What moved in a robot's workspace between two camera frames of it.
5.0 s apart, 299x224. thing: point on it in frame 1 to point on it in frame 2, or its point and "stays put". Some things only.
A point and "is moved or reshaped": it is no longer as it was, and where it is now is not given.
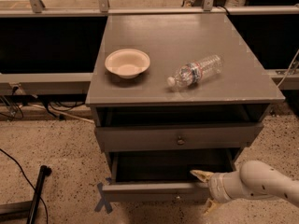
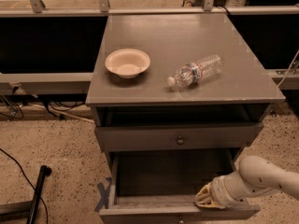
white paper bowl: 127,63 stays put
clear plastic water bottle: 192,73 stays put
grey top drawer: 177,136 stays put
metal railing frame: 34,7 stays put
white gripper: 215,187 to 220,189
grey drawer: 163,177 is moved or reshaped
